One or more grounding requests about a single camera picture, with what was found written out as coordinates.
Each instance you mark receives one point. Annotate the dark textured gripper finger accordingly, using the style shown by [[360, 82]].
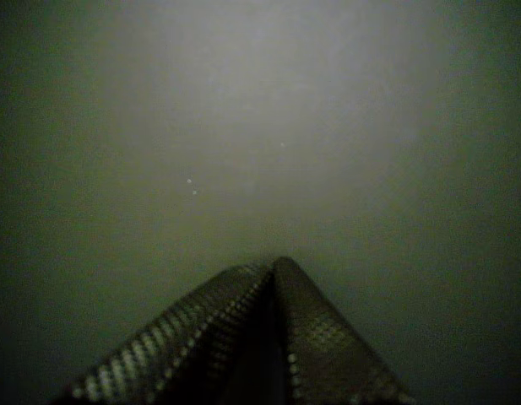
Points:
[[188, 337], [323, 337]]

